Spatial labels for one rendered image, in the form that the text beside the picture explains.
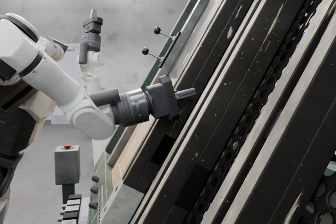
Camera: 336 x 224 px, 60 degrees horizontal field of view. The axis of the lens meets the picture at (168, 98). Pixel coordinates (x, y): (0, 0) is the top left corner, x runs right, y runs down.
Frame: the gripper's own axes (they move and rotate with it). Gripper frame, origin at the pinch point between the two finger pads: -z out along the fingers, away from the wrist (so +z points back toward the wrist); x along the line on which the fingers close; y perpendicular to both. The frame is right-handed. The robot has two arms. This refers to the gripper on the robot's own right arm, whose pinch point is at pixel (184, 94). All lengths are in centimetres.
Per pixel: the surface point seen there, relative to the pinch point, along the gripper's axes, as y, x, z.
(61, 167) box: 82, -31, 52
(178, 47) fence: 64, 14, -19
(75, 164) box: 82, -32, 45
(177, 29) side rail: 88, 25, -27
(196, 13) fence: 64, 28, -31
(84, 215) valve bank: 48, -45, 42
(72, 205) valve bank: 54, -42, 46
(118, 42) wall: 734, 85, -42
